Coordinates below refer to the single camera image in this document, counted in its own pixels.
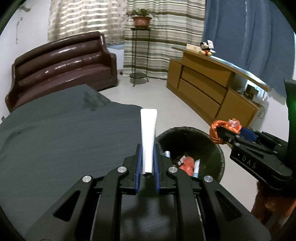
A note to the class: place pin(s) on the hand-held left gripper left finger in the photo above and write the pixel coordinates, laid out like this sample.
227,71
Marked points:
138,168

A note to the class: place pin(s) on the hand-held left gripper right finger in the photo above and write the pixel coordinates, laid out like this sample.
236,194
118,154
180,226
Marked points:
156,168

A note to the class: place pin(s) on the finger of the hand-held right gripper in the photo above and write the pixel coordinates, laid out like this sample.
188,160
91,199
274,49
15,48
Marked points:
248,134
229,135

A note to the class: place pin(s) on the orange plastic bag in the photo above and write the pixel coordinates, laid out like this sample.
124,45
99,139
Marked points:
215,133

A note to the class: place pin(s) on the black trash bin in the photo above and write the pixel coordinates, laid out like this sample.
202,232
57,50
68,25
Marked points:
208,143

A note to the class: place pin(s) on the plain white tube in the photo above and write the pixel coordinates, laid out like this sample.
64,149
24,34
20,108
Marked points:
148,139

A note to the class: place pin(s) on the red plastic bag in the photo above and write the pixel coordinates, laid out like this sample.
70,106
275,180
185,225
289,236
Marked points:
188,164

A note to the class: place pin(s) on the white tube with blue print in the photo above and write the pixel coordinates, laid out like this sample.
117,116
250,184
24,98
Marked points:
197,168

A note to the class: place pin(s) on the person's right forearm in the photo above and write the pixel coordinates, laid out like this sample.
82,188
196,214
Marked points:
270,204

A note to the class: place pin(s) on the small dark box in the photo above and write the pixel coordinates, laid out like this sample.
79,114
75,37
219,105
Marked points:
252,90

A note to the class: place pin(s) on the wooden cabinet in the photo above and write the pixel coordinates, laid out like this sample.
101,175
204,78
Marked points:
201,92

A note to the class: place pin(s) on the mouse plush toy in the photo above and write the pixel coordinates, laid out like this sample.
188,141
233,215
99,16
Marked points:
205,48

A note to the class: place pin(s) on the blue curtain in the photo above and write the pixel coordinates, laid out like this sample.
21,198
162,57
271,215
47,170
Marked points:
249,41

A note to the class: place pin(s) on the small beige box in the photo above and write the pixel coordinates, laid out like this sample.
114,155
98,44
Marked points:
193,47

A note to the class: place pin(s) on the black metal plant stand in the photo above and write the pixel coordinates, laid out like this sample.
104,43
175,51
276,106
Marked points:
133,51

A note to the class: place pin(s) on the green striped curtain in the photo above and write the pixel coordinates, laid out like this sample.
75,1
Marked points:
171,30

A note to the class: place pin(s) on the brown leather sofa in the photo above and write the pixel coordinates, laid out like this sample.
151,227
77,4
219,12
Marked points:
60,67

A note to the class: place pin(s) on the potted plant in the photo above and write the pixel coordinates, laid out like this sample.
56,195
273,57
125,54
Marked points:
141,20

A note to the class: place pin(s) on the beige striped curtain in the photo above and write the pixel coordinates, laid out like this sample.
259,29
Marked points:
85,18

